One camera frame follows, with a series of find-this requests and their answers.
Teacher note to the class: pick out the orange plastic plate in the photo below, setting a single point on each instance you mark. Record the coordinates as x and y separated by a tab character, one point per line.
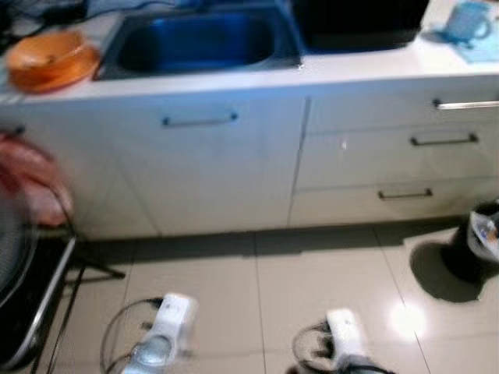
78	74

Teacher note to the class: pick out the white kitchen base cabinet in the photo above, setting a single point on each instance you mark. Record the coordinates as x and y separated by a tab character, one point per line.
195	171

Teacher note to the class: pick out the white trash in bin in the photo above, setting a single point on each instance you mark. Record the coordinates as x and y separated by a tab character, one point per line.
485	234

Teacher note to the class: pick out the black trash bin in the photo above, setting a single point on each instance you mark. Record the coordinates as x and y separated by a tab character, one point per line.
460	261

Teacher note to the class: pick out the light blue mat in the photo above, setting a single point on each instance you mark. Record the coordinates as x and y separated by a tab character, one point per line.
483	51

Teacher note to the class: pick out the light blue mug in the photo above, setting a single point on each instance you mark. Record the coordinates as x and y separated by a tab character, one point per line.
466	22

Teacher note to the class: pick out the black cooktop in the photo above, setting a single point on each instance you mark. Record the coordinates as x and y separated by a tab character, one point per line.
359	23

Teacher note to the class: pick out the stainless steel sink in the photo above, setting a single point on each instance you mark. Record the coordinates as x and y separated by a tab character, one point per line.
195	43

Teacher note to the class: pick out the red plastic bag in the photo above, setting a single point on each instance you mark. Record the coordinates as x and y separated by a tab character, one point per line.
35	179

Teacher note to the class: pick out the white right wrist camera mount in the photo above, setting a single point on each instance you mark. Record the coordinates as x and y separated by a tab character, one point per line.
345	335

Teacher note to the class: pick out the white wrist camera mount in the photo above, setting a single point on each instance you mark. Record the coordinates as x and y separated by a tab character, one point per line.
345	335
178	319

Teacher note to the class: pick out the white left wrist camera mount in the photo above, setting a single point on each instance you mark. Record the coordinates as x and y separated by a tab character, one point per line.
178	319

